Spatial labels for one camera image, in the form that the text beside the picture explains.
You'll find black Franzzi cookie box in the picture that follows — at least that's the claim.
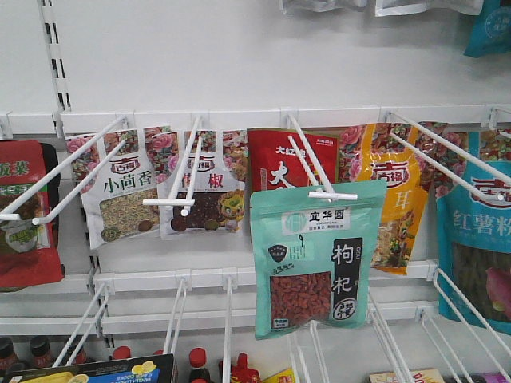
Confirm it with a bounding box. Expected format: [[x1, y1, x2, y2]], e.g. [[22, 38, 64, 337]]
[[3, 354, 178, 383]]

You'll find teal bag top right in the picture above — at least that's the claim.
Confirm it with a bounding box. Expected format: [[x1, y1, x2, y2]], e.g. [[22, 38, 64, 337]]
[[464, 0, 510, 58]]

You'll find white peg hook right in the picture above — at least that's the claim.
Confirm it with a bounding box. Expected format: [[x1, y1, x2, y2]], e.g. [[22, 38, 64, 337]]
[[384, 111, 510, 207]]

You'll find red pickled vegetable bag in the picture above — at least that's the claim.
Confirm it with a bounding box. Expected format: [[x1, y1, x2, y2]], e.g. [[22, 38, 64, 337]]
[[1, 140, 65, 292]]

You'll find red cap sauce bottle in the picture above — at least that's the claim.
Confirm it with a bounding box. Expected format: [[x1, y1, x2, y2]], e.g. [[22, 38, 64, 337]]
[[188, 347, 211, 382]]

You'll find white fennel seed packet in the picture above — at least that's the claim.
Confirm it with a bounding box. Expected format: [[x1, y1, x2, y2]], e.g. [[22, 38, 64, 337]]
[[72, 127, 163, 249]]

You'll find teal goji berry pouch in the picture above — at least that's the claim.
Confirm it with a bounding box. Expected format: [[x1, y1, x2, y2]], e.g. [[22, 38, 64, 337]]
[[250, 180, 386, 340]]

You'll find red jujube bag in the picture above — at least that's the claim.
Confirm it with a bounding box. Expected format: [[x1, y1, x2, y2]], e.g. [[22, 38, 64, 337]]
[[248, 128, 339, 192]]

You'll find white peg hook far left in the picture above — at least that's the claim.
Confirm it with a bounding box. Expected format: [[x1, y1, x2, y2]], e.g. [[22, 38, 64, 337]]
[[1, 116, 127, 225]]

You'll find white peg hook centre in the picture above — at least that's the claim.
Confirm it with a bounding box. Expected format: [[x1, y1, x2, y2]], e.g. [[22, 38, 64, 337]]
[[285, 113, 359, 201]]

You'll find blue sweet potato noodle bag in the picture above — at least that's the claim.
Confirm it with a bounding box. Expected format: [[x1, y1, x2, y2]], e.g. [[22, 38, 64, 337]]
[[434, 129, 511, 335]]

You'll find white peg hook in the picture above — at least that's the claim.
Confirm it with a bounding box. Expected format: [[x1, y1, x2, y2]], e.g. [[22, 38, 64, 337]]
[[285, 113, 359, 201], [1, 116, 127, 225], [384, 111, 510, 207], [142, 115, 205, 218]]

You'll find white peppercorn spice packet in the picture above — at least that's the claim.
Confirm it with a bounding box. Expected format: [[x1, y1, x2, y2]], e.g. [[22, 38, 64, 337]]
[[148, 127, 248, 240]]

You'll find yellow fungus snack bag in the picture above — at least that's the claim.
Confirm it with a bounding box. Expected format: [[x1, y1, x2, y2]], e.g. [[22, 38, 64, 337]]
[[339, 123, 429, 274]]

